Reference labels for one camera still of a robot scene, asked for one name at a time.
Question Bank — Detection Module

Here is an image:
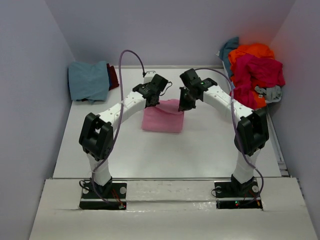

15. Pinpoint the pink t shirt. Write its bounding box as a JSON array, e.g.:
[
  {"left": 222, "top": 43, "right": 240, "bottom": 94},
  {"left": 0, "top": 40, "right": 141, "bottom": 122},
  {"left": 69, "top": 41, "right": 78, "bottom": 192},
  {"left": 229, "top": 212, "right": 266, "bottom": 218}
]
[{"left": 141, "top": 99, "right": 184, "bottom": 134}]

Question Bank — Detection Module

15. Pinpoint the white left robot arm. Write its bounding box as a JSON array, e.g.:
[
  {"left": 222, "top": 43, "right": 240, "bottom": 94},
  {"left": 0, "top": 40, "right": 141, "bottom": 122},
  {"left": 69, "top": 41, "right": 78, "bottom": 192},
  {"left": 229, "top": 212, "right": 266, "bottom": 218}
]
[{"left": 79, "top": 71, "right": 172, "bottom": 200}]

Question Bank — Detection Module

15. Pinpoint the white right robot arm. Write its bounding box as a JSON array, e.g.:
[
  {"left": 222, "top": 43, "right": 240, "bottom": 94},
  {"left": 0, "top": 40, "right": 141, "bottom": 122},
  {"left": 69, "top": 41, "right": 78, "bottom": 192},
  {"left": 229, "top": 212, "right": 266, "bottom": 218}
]
[{"left": 178, "top": 68, "right": 269, "bottom": 197}]

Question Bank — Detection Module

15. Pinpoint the folded dark red t shirt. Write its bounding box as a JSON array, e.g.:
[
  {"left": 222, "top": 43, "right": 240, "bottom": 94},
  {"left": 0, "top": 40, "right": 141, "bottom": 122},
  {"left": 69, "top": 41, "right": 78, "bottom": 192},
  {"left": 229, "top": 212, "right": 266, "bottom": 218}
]
[{"left": 106, "top": 63, "right": 120, "bottom": 90}]

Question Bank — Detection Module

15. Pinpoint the clear plastic bin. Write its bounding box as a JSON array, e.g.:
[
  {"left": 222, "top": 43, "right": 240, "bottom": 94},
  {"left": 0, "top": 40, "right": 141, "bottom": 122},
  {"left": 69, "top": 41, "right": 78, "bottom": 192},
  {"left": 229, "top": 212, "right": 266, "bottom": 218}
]
[{"left": 216, "top": 47, "right": 235, "bottom": 78}]

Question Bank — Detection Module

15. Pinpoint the magenta t shirt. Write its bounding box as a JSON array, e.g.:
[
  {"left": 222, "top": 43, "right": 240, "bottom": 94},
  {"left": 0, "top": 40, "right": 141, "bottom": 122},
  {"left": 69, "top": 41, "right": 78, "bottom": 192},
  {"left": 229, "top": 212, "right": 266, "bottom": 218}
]
[{"left": 232, "top": 54, "right": 286, "bottom": 110}]

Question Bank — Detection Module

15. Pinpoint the teal t shirt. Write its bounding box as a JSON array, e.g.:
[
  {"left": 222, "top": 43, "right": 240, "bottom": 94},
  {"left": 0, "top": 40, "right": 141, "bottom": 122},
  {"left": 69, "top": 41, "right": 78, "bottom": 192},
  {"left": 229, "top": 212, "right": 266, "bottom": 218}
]
[{"left": 219, "top": 36, "right": 240, "bottom": 68}]

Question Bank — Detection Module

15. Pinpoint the folded light blue t shirt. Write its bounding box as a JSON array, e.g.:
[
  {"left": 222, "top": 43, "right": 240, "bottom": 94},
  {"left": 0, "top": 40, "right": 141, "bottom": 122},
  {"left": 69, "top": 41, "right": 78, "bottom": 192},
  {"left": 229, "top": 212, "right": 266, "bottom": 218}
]
[{"left": 68, "top": 61, "right": 110, "bottom": 102}]

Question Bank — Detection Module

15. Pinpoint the grey t shirt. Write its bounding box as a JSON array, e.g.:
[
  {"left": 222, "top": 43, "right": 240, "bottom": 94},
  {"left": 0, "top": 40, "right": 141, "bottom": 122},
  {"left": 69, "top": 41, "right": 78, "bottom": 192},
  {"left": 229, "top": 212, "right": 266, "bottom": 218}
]
[{"left": 254, "top": 85, "right": 282, "bottom": 104}]

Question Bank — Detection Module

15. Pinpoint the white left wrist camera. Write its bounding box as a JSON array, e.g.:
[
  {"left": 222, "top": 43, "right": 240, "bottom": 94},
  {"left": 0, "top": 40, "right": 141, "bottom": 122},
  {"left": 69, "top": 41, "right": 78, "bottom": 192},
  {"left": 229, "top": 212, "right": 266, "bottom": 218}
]
[{"left": 143, "top": 71, "right": 156, "bottom": 84}]

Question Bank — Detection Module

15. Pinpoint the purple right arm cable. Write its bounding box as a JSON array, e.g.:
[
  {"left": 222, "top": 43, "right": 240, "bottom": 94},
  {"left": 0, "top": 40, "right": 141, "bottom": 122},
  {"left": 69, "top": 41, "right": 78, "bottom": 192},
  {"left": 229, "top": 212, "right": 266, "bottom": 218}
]
[{"left": 194, "top": 68, "right": 265, "bottom": 208}]

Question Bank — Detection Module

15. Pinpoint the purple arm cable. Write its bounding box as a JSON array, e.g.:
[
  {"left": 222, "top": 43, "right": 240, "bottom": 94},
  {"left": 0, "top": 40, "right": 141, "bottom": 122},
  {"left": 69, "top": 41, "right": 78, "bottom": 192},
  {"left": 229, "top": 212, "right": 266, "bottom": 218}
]
[
  {"left": 91, "top": 49, "right": 147, "bottom": 207},
  {"left": 194, "top": 68, "right": 265, "bottom": 208}
]

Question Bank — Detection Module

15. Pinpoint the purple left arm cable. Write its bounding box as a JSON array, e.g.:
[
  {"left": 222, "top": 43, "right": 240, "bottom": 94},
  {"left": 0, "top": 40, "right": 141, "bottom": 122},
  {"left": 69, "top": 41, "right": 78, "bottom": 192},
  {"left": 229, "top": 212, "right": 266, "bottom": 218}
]
[{"left": 91, "top": 49, "right": 147, "bottom": 207}]

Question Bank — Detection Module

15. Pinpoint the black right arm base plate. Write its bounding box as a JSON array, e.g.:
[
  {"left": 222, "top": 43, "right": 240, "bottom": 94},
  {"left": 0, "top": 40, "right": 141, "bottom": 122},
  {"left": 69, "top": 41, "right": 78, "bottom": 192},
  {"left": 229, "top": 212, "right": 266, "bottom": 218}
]
[{"left": 211, "top": 180, "right": 263, "bottom": 210}]

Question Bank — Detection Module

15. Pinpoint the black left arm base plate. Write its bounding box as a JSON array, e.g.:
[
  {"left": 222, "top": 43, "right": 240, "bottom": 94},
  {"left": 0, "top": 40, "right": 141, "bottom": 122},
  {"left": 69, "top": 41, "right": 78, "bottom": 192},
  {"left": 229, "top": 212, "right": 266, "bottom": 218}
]
[{"left": 79, "top": 180, "right": 127, "bottom": 211}]

